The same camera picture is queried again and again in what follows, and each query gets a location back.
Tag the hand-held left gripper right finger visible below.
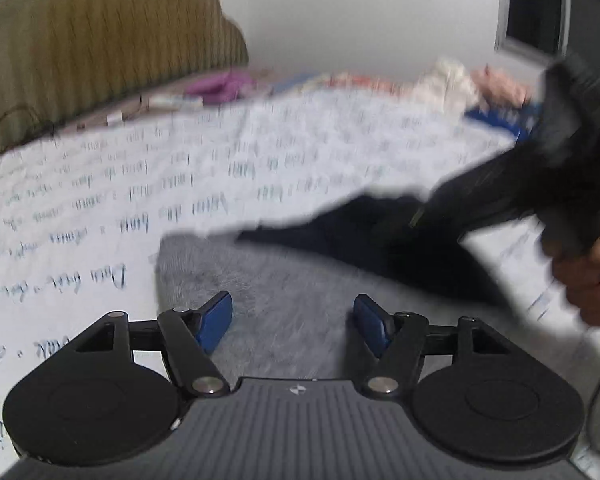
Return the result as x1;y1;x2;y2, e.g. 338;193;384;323
352;294;512;399

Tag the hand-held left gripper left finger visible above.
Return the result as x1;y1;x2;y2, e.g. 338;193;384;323
74;290;234;400

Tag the grey knit sweater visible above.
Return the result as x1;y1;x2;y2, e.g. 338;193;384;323
154;232;531;386

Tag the black garment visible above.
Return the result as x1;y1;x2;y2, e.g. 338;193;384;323
235;147;551;318

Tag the pink clothes pile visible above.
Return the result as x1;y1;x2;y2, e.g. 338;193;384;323
471;64;532;110

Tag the cream clothes pile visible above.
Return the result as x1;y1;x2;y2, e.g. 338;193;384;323
411;57;482;113

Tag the person's right hand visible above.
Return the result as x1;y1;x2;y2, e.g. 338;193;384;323
550;210;600;328

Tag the dark window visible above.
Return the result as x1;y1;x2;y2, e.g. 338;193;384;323
498;0;600;81

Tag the white script-print quilt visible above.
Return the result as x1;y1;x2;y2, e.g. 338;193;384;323
0;87;600;480

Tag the white power strip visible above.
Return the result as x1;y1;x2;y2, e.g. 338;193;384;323
145;94;205;112

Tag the purple cloth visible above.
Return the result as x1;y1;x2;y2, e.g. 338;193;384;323
184;70;257;105

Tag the floral patterned cloth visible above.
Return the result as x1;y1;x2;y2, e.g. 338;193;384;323
275;72;421;97

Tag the olive padded headboard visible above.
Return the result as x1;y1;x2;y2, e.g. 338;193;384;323
0;0;251;162

